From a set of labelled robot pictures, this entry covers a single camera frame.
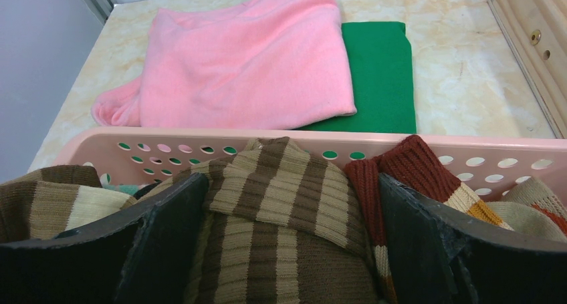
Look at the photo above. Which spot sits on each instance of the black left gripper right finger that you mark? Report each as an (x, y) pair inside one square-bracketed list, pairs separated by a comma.
[(438, 254)]

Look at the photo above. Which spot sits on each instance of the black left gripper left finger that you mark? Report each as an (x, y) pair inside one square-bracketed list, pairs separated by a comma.
[(142, 254)]

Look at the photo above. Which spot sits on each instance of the pink perforated basket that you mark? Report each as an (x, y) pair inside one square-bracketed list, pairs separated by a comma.
[(490, 166)]

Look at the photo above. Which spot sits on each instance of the brown beige striped sock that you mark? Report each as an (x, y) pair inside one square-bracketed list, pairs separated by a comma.
[(279, 225)]

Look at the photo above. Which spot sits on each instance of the green cloth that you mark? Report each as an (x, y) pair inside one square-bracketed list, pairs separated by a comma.
[(380, 59)]

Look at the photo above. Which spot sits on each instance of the pink towel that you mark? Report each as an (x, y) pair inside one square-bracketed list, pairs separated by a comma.
[(262, 65)]

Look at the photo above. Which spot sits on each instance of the wooden rack base tray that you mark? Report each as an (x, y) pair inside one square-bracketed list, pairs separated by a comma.
[(535, 31)]

